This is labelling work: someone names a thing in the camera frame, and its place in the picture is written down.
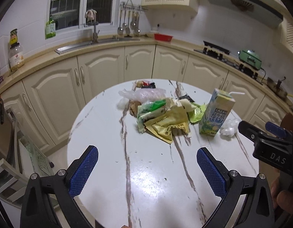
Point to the wok pan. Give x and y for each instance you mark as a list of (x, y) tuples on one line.
[(277, 89)]

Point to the steel sink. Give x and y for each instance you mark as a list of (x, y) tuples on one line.
[(113, 39)]

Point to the person's right hand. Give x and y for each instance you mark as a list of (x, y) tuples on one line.
[(283, 199)]

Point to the green electric cooker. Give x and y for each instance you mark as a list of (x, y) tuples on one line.
[(251, 58)]

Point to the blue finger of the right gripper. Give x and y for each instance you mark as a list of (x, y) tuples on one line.
[(277, 130)]

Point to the yellow snack wrapper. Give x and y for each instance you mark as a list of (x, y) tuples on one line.
[(163, 126)]

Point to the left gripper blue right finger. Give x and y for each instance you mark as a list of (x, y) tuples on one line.
[(214, 171)]

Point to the hanging utensil rack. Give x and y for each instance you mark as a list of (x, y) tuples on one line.
[(129, 19)]

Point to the chrome kitchen faucet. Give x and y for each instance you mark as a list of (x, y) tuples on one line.
[(91, 20)]

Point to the green snack wrapper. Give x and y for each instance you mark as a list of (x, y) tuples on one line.
[(148, 111)]

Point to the clear plastic bag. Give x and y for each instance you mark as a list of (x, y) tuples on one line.
[(143, 95)]

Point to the green glass bottle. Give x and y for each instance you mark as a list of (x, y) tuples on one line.
[(50, 28)]

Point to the cream lower cabinets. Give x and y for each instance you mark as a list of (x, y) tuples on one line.
[(48, 92)]

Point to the round white marble table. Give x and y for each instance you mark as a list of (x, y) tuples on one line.
[(140, 180)]

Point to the light green wrapper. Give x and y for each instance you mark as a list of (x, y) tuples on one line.
[(196, 115)]

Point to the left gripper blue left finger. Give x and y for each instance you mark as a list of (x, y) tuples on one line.
[(80, 169)]

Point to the range hood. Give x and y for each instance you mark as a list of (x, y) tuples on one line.
[(255, 9)]

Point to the black gold snack wrapper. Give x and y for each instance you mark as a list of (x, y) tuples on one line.
[(186, 97)]

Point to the brown round food scrap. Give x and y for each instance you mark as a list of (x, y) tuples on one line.
[(133, 106)]

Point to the clear jar with white lid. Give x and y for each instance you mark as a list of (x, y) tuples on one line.
[(16, 57)]

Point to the red plastic basin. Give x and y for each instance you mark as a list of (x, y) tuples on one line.
[(162, 37)]

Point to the green white milk carton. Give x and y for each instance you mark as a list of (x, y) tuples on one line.
[(217, 111)]

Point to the red white patterned snack wrapper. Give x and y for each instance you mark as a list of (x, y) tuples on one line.
[(143, 84)]

